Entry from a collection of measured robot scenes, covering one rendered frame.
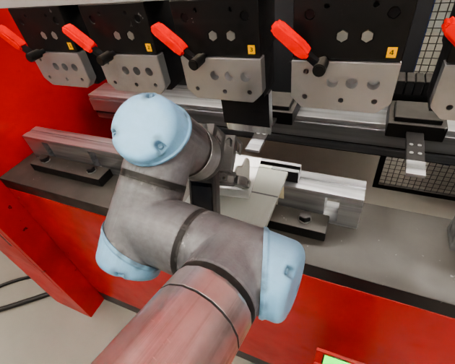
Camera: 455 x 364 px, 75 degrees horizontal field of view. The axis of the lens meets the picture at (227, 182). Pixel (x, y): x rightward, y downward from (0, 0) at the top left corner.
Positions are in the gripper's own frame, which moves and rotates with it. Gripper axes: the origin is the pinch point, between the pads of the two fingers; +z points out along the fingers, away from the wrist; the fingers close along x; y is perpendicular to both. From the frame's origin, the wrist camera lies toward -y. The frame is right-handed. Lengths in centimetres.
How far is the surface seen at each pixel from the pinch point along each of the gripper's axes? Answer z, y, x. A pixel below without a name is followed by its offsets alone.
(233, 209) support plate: -2.8, -4.9, -1.9
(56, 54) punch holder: -11.6, 23.4, 39.7
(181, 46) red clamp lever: -18.8, 19.9, 5.9
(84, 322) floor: 73, -71, 88
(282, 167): 7.6, 6.1, -9.3
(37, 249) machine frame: 35, -30, 85
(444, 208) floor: 142, 12, -89
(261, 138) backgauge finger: 12.1, 13.6, -2.8
